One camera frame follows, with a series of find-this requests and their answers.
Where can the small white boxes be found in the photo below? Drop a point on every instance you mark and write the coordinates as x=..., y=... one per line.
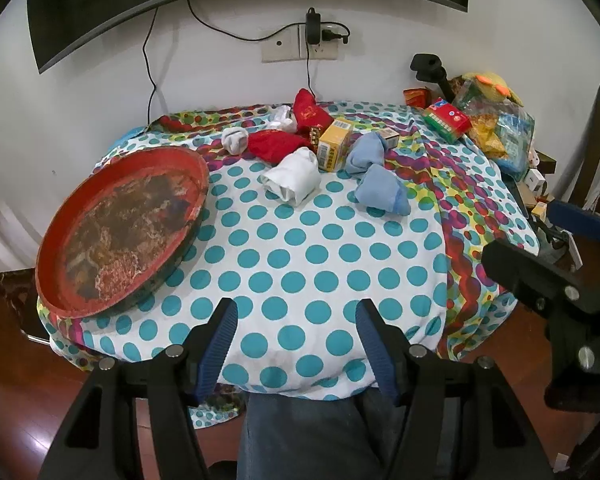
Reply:
x=536, y=181

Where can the black wall plug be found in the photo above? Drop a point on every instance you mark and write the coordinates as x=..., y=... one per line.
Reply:
x=336, y=36

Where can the red gold candy bar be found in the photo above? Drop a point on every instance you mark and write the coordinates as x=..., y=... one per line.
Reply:
x=314, y=136

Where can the white power wall socket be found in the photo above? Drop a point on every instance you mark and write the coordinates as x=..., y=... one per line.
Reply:
x=330, y=51

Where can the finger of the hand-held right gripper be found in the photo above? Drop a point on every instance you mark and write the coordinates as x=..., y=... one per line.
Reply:
x=577, y=221
x=530, y=275

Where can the black clamp stand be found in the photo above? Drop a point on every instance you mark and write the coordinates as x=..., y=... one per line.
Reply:
x=427, y=67

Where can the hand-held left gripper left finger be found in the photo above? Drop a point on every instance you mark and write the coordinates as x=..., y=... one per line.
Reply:
x=220, y=350

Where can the red embroidered sock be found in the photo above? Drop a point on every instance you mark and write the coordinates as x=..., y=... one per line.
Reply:
x=272, y=146
x=311, y=110

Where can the small beige carton box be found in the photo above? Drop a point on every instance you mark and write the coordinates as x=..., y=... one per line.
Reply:
x=390, y=139

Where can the brown wooden plank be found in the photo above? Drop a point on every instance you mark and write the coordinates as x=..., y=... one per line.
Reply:
x=597, y=150

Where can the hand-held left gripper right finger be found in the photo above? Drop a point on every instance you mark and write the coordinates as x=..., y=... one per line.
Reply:
x=377, y=355

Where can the clear bag of snacks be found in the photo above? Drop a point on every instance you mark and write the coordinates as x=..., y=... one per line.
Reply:
x=500, y=135

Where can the red round tray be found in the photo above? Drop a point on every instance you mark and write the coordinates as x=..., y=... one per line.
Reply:
x=125, y=230

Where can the polka dot tablecloth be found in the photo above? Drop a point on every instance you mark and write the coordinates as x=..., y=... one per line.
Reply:
x=300, y=260

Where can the yellow plush toy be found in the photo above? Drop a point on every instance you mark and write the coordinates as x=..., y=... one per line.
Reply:
x=490, y=82

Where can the black power adapter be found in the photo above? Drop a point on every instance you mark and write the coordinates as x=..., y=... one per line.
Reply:
x=313, y=27

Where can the small white sock ball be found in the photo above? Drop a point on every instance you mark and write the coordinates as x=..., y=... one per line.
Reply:
x=236, y=141

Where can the red snack packet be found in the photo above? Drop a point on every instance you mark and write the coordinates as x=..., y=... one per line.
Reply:
x=415, y=97

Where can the yellow carton box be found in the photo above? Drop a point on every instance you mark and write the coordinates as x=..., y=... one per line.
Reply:
x=334, y=147

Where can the white plastic bag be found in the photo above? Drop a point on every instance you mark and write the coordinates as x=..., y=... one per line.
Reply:
x=280, y=119

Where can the large white sock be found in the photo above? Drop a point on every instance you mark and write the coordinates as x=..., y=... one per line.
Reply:
x=292, y=177

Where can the light blue sock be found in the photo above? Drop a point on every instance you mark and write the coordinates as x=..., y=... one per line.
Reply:
x=382, y=192
x=367, y=155

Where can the red green medicine box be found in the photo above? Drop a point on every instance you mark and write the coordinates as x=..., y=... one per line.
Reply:
x=447, y=120

